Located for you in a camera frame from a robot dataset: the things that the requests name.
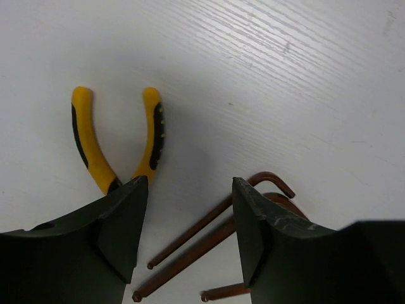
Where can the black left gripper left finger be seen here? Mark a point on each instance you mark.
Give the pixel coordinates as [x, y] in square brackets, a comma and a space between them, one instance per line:
[86, 256]

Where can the brown hex key small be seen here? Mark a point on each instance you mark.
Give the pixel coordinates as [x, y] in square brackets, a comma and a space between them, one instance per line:
[215, 212]

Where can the brown hex key medium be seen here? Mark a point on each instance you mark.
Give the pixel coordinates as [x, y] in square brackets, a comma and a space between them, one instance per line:
[224, 292]

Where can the yellow black pliers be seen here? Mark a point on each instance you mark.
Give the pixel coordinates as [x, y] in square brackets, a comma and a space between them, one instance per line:
[90, 151]

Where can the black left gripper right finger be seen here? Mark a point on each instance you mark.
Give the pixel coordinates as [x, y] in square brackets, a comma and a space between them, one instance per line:
[288, 259]

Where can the brown hex key large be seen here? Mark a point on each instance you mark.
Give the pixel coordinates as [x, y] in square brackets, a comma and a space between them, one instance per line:
[186, 259]

